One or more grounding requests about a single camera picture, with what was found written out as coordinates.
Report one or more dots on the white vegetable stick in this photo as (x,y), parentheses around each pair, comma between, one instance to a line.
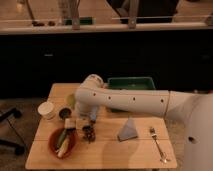
(63,149)

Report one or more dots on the white paper cup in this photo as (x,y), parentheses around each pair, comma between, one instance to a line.
(45,109)

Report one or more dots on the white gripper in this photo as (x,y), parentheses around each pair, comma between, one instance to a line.
(84,122)

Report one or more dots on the green plastic bin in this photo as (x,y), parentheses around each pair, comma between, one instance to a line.
(131,83)

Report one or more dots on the green vegetable stick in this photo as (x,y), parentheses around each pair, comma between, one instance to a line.
(61,138)

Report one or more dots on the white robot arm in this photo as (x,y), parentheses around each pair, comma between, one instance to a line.
(194,110)

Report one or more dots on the dark metal cup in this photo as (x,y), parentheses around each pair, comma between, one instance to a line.
(65,113)

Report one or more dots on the grey folded cloth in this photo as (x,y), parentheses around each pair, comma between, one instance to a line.
(128,131)

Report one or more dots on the red bowl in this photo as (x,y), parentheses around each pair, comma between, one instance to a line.
(53,140)

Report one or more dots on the silver fork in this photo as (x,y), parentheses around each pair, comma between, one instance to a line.
(163,157)

